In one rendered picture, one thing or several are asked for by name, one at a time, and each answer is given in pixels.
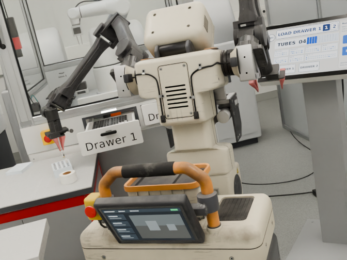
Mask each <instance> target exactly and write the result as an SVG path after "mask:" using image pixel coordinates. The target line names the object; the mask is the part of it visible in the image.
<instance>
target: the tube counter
mask: <svg viewBox="0 0 347 260"><path fill-rule="evenodd" d="M332 41H339V33H338V32H336V33H332V34H324V35H317V36H310V37H303V38H299V39H298V46H301V45H309V44H317V43H324V42H332Z"/></svg>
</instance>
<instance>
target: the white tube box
mask: <svg viewBox="0 0 347 260"><path fill-rule="evenodd" d="M67 160H68V163H66V162H65V160H63V161H59V162H56V163H53V164H51V165H52V169H53V172H54V175H55V178H59V175H60V174H61V173H62V172H65V171H68V170H73V169H72V165H71V163H70V161H69V159H67Z"/></svg>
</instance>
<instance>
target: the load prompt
mask: <svg viewBox="0 0 347 260"><path fill-rule="evenodd" d="M339 23H340V21H335V22H328V23H322V24H315V25H309V26H302V27H296V28H289V29H283V30H277V31H276V40H277V39H284V38H291V37H298V36H305V35H312V34H319V33H326V32H330V31H337V30H339Z"/></svg>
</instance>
